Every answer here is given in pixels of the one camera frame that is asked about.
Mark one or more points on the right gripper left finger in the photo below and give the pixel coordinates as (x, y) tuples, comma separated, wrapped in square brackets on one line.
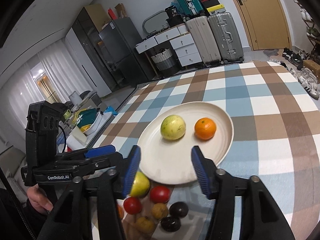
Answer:
[(128, 168)]

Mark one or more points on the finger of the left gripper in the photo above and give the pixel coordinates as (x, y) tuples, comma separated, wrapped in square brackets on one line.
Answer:
[(100, 162), (87, 152)]

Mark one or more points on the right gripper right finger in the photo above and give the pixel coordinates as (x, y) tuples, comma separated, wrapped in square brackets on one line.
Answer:
[(205, 171)]

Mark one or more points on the green-yellow guava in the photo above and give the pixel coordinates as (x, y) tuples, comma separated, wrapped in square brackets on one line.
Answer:
[(141, 185)]

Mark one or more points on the red tomato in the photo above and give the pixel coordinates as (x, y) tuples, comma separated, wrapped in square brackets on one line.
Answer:
[(132, 205), (159, 194)]

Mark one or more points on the orange mandarin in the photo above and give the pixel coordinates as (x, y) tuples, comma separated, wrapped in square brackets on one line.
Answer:
[(120, 211), (205, 128)]

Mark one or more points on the brown longan fruit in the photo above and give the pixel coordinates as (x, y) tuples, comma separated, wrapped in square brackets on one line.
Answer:
[(159, 211), (145, 225)]

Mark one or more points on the yellow-green guava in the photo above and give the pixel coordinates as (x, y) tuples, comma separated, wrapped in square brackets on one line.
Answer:
[(173, 127)]

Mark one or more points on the person's left hand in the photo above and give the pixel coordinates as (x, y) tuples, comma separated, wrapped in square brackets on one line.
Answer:
[(39, 200)]

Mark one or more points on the cream oval plate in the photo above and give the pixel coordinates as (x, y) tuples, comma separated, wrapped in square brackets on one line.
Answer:
[(169, 162)]

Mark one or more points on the dark purple plum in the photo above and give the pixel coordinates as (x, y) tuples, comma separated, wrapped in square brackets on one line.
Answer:
[(170, 224), (179, 210)]

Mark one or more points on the checkered tablecloth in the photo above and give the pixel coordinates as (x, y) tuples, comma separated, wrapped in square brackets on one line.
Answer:
[(251, 119)]

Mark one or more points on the woven laundry basket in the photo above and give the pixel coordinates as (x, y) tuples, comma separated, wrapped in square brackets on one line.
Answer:
[(166, 62)]

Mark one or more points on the black glass cabinet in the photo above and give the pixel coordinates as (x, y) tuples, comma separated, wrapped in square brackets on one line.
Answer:
[(88, 35)]

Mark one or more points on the dark grey refrigerator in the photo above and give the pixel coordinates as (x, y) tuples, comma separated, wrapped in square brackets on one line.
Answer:
[(120, 38)]

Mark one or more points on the beige suitcase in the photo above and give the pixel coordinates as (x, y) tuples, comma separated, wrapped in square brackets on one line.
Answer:
[(204, 39)]

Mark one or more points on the silver suitcase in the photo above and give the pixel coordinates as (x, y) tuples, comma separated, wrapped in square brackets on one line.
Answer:
[(227, 37)]

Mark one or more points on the white drawer desk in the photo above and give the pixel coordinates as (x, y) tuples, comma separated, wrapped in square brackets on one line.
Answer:
[(178, 39)]

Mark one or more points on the wooden door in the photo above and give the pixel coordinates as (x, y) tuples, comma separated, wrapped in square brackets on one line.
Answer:
[(265, 23)]

